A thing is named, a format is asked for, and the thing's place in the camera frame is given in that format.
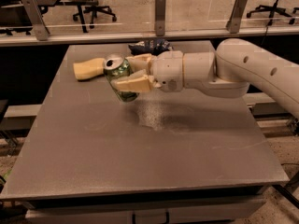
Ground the crumpled blue chip bag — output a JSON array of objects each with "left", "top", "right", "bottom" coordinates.
[{"left": 128, "top": 39, "right": 173, "bottom": 55}]

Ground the left metal bracket post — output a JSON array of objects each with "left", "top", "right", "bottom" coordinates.
[{"left": 21, "top": 0, "right": 50, "bottom": 41}]

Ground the dark desk in background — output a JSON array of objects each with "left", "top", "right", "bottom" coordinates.
[{"left": 0, "top": 0, "right": 121, "bottom": 35}]

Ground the black office chair left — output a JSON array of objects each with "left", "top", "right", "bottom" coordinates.
[{"left": 73, "top": 0, "right": 117, "bottom": 33}]

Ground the metal bracket post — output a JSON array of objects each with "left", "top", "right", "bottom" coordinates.
[
  {"left": 21, "top": 0, "right": 50, "bottom": 41},
  {"left": 226, "top": 0, "right": 248, "bottom": 34},
  {"left": 155, "top": 0, "right": 166, "bottom": 36}
]

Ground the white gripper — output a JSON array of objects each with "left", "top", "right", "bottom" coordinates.
[{"left": 111, "top": 50, "right": 183, "bottom": 93}]

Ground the metal barrier rail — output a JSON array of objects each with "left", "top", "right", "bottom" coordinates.
[{"left": 0, "top": 25, "right": 299, "bottom": 47}]

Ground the yellow sponge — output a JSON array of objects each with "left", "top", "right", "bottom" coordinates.
[{"left": 73, "top": 58, "right": 104, "bottom": 80}]

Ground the middle metal bracket post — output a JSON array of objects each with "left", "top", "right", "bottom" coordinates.
[{"left": 155, "top": 0, "right": 166, "bottom": 36}]

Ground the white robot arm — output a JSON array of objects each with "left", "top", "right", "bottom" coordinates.
[{"left": 110, "top": 38, "right": 299, "bottom": 118}]

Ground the right metal bracket post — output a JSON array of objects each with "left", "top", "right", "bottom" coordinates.
[{"left": 226, "top": 0, "right": 248, "bottom": 34}]

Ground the green soda can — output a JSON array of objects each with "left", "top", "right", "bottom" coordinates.
[{"left": 104, "top": 53, "right": 138, "bottom": 102}]

